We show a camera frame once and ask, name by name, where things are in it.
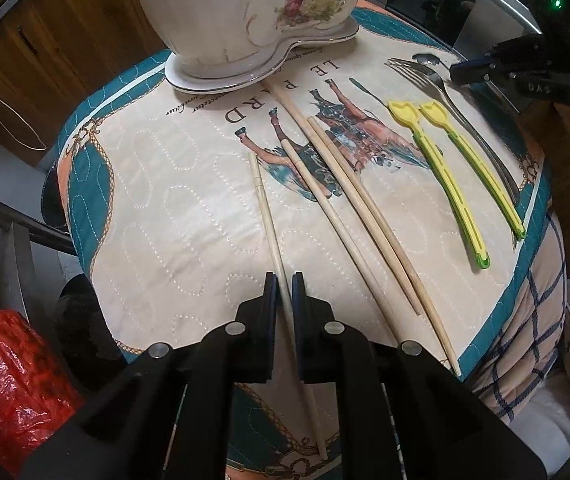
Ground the steel fork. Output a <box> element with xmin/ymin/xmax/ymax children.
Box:
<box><xmin>386</xmin><ymin>58</ymin><xmax>520</xmax><ymax>206</ymax></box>

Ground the cream chopstick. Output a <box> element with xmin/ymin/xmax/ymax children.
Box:
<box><xmin>280</xmin><ymin>138</ymin><xmax>400</xmax><ymax>347</ymax></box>
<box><xmin>262</xmin><ymin>77</ymin><xmax>311</xmax><ymax>133</ymax></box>
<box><xmin>308</xmin><ymin>117</ymin><xmax>462</xmax><ymax>377</ymax></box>
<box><xmin>249</xmin><ymin>152</ymin><xmax>328</xmax><ymax>460</ymax></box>
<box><xmin>306</xmin><ymin>116</ymin><xmax>423</xmax><ymax>317</ymax></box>

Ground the steel spoon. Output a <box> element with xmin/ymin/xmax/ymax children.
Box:
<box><xmin>412</xmin><ymin>53</ymin><xmax>444</xmax><ymax>84</ymax></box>

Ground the wooden kitchen cabinet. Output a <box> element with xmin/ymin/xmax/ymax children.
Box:
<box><xmin>0</xmin><ymin>0</ymin><xmax>163</xmax><ymax>166</ymax></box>

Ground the yellow green utensil right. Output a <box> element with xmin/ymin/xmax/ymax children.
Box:
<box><xmin>418</xmin><ymin>101</ymin><xmax>526</xmax><ymax>240</ymax></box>

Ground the yellow green utensil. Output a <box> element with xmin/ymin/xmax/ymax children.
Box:
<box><xmin>418</xmin><ymin>101</ymin><xmax>526</xmax><ymax>240</ymax></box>
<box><xmin>387</xmin><ymin>101</ymin><xmax>491</xmax><ymax>269</ymax></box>

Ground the yellow green utensil left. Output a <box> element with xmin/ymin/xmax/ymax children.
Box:
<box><xmin>387</xmin><ymin>101</ymin><xmax>491</xmax><ymax>269</ymax></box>

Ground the quilted horse print placemat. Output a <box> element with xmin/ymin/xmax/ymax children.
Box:
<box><xmin>54</xmin><ymin>0</ymin><xmax>554</xmax><ymax>480</ymax></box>

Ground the plaid quilted cloth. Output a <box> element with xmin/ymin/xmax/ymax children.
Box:
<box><xmin>468</xmin><ymin>212</ymin><xmax>570</xmax><ymax>425</ymax></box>

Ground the red plastic bag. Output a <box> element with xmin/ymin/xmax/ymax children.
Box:
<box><xmin>0</xmin><ymin>310</ymin><xmax>83</xmax><ymax>477</ymax></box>

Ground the white floral ceramic utensil holder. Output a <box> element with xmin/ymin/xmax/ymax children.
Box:
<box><xmin>140</xmin><ymin>0</ymin><xmax>358</xmax><ymax>96</ymax></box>

